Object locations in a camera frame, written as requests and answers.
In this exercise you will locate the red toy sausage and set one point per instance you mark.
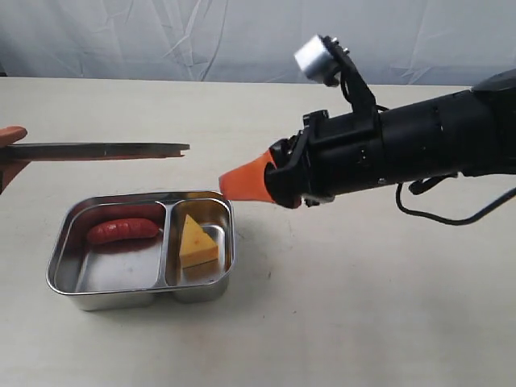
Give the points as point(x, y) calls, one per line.
point(122, 229)

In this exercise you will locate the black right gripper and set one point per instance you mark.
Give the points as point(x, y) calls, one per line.
point(321, 161)

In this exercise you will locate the dark transparent lunch box lid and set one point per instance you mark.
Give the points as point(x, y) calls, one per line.
point(91, 151)

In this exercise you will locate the yellow toy cheese wedge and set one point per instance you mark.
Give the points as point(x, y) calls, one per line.
point(197, 247)

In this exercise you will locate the blue-grey backdrop cloth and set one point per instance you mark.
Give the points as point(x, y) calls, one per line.
point(392, 42)

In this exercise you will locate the steel two-compartment lunch box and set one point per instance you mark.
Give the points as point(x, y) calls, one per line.
point(134, 271)

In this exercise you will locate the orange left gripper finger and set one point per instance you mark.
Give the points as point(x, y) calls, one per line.
point(12, 134)
point(9, 169)

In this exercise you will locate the black and grey right robot arm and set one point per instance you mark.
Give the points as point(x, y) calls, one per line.
point(471, 132)

